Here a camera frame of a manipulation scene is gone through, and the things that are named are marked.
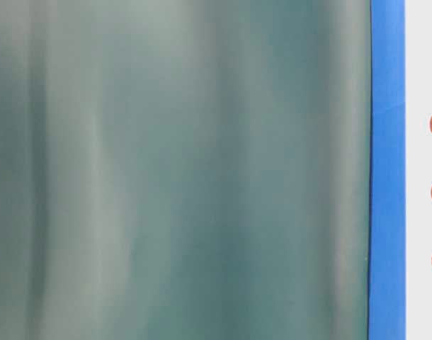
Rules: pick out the grey-green blurred curtain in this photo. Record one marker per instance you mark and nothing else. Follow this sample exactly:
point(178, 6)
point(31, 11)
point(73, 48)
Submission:
point(184, 169)

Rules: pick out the blue table cloth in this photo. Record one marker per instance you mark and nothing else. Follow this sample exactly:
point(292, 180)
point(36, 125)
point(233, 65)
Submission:
point(387, 255)

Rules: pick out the white base board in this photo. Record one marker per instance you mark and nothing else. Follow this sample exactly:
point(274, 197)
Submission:
point(418, 72)

